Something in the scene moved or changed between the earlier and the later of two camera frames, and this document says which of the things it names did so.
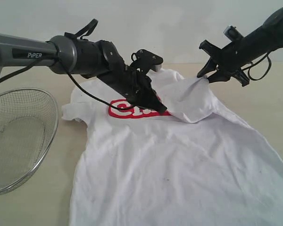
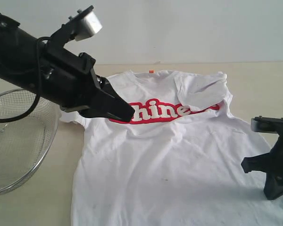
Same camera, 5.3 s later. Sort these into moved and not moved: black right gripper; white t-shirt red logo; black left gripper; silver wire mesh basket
Moved: black left gripper; black right gripper
Not moved: white t-shirt red logo; silver wire mesh basket
